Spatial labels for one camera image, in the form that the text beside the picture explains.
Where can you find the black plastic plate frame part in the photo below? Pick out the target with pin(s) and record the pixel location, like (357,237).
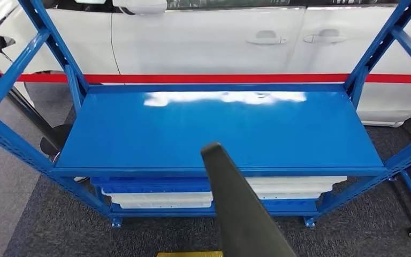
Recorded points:
(241,212)

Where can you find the blue metal shelf rack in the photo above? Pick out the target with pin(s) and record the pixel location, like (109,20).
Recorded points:
(191,134)

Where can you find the red barrier belt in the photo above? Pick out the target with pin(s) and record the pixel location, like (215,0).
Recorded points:
(209,78)

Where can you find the blue plastic crate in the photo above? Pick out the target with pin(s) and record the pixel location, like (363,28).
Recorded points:
(148,186)
(290,205)

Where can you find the white plastic crate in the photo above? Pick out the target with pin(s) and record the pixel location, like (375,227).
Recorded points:
(290,196)
(156,205)
(156,197)
(297,181)
(290,189)

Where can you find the white car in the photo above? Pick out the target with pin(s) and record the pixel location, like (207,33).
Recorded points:
(191,42)

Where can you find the yellow floor tape square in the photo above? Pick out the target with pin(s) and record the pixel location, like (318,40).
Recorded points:
(191,254)

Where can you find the black stanchion post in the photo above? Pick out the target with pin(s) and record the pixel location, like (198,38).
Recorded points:
(24,110)

